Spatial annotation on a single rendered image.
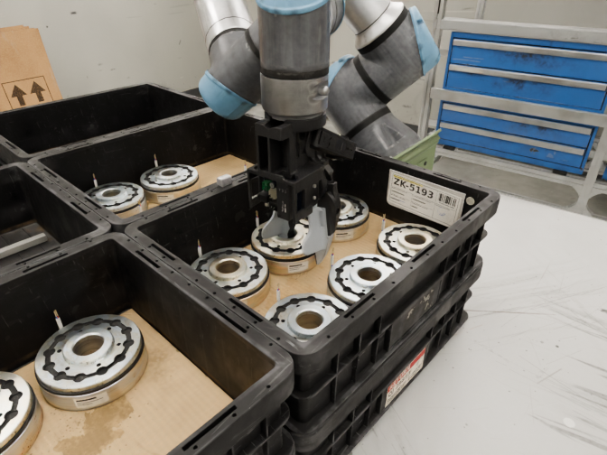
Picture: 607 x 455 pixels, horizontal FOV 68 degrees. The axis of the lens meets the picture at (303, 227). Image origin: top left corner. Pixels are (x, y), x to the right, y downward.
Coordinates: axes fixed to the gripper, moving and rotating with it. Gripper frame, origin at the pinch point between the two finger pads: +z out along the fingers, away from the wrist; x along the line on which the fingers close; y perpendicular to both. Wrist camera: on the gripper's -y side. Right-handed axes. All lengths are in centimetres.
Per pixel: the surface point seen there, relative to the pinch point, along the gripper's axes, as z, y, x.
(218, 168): 2.3, -15.9, -32.9
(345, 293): -1.0, 6.6, 10.4
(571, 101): 22, -188, 12
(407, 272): -7.8, 7.2, 17.7
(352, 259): -0.9, -0.1, 7.5
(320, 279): 2.2, 2.6, 4.2
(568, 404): 15.2, -8.0, 36.6
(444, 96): 27, -184, -43
